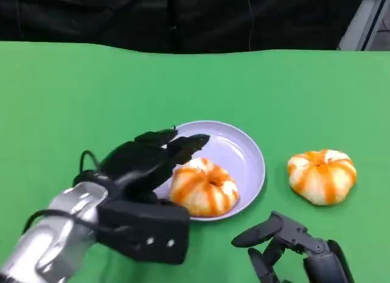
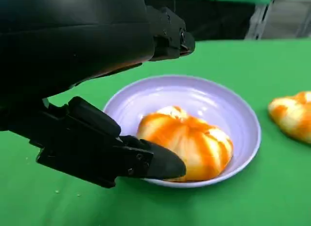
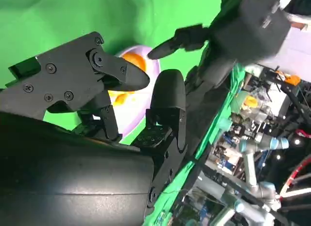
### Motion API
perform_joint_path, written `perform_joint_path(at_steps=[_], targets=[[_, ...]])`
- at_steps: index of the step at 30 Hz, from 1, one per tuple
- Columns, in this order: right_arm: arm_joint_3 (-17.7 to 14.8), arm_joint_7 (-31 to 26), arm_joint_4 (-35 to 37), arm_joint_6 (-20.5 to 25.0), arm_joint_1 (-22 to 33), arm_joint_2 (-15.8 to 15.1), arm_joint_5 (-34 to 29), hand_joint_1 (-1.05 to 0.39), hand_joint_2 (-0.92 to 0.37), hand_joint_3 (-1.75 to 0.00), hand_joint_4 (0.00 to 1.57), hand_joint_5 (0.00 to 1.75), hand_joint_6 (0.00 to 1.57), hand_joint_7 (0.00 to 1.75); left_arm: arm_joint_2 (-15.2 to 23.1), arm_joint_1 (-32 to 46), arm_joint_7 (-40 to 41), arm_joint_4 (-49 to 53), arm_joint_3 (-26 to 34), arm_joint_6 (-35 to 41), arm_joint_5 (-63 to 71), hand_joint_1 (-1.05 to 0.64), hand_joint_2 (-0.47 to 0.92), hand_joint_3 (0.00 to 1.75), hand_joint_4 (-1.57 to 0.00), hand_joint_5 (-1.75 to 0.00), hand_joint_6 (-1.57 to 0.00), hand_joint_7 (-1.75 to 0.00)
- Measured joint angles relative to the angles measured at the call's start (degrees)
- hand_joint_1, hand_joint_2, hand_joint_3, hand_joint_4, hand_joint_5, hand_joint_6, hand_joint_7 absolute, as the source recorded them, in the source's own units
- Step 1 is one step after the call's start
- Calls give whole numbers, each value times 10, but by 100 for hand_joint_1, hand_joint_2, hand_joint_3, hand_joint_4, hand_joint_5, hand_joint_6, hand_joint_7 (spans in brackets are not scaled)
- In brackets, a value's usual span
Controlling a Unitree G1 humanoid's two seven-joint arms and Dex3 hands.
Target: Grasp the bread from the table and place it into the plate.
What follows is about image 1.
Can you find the green table cloth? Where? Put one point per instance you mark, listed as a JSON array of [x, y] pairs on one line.
[[91, 97]]

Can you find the black backdrop cloth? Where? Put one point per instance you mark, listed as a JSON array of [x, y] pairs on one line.
[[152, 18]]

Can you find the lilac plate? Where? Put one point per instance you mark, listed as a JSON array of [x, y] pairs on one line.
[[231, 149]]

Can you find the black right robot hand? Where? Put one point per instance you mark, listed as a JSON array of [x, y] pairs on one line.
[[323, 261]]

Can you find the grey metal frame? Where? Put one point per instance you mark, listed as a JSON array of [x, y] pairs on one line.
[[362, 24]]

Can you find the orange and white bread roll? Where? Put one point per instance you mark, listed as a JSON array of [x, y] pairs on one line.
[[201, 188], [321, 176]]

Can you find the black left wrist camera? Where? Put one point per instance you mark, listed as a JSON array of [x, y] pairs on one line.
[[146, 231]]

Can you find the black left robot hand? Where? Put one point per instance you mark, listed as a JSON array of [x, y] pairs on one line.
[[137, 164]]

